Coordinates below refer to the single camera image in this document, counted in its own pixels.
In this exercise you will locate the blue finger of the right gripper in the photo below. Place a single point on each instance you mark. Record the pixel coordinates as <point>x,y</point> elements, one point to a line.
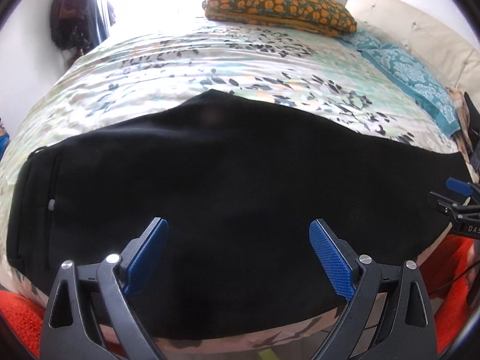
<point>459,187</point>

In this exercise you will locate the red fuzzy garment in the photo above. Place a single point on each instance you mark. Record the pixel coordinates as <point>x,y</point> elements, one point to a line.
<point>447,272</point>

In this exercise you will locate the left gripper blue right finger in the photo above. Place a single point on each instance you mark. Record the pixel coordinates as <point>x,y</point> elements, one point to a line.
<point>337,258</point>

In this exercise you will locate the black pants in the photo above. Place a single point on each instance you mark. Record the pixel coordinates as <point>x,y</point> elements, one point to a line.
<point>239,183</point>

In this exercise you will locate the cream headboard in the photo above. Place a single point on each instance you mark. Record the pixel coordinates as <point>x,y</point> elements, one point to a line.
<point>449,57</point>

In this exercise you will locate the orange floral pillow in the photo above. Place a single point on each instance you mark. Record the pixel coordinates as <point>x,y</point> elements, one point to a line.
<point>325,17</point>

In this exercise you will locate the teal patterned cloth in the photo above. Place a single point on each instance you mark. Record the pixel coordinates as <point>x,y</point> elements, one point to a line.
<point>410,75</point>

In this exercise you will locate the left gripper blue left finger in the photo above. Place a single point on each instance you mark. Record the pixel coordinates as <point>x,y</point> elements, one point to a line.
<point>141,256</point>

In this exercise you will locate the floral patterned bedsheet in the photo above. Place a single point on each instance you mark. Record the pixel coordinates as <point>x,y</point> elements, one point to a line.
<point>142,74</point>

